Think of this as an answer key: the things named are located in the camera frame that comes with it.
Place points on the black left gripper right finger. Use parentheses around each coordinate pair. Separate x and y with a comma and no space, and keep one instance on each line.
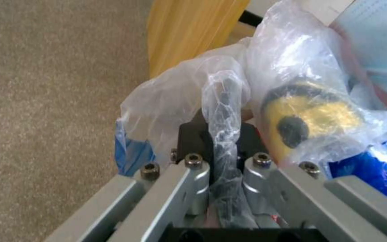
(291,194)

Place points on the black furniture edge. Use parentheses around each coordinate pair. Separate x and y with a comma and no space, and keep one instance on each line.
(250,17)

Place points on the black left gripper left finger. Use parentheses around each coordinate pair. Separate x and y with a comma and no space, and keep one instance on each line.
(166,196)

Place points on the blue printed package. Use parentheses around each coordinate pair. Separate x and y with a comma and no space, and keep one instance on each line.
(381,166)

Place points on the clear thin plastic bag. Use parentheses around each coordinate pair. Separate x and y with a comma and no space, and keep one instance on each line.
(281,50)

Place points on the yellow and black round item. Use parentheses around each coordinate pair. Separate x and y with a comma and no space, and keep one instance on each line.
(321,111)

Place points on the blue plastic piece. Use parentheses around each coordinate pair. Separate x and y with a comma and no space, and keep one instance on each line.
(136,153)

